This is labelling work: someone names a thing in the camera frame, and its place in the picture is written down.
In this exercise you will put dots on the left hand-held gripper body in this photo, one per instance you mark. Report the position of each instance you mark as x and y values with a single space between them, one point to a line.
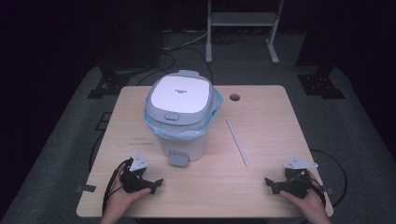
134 182

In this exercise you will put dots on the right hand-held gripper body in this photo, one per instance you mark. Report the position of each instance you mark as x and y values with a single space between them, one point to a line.
294 185

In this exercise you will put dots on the white straw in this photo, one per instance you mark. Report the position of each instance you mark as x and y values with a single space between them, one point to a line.
237 141

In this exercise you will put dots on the white pedal trash can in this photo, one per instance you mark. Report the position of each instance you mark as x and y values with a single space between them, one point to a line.
183 93

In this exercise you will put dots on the person's left hand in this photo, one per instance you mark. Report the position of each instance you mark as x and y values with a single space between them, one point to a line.
120 202

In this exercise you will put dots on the person's right hand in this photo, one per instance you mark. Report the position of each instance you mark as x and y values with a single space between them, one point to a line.
309 205

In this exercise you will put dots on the gray tape strip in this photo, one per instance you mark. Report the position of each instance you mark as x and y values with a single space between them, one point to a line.
330 190
86 188

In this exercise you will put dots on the blue trash bag liner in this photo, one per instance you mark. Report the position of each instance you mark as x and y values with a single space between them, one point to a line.
174 134

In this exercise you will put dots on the black stand base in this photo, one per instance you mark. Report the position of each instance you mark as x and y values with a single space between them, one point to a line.
320 84
109 85

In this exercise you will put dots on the white metal stand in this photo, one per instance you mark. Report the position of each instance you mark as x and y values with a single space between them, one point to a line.
241 19

